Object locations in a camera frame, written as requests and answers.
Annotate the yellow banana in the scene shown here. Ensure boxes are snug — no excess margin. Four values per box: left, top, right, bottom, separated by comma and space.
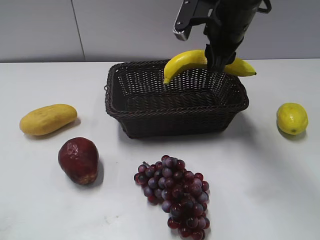
163, 49, 257, 85

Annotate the yellow lemon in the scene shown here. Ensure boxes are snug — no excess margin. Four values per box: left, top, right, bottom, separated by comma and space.
276, 102, 309, 136

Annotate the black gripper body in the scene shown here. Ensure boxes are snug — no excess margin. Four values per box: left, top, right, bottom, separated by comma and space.
195, 0, 272, 52

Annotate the yellow mango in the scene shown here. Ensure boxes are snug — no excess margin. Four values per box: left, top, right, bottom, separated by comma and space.
19, 104, 78, 136

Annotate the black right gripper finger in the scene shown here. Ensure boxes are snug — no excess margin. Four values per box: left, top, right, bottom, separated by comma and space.
204, 44, 236, 72

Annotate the dark brown woven basket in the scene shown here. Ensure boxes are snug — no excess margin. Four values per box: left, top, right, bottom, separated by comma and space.
104, 60, 249, 139

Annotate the dark red wax apple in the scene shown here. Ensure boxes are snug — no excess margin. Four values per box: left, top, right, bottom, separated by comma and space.
58, 137, 99, 185

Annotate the black metal left gripper finger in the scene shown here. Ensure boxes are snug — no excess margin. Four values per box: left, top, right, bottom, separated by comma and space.
172, 0, 198, 41

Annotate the purple grape bunch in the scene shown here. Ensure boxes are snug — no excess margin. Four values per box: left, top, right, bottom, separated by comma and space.
134, 155, 211, 240

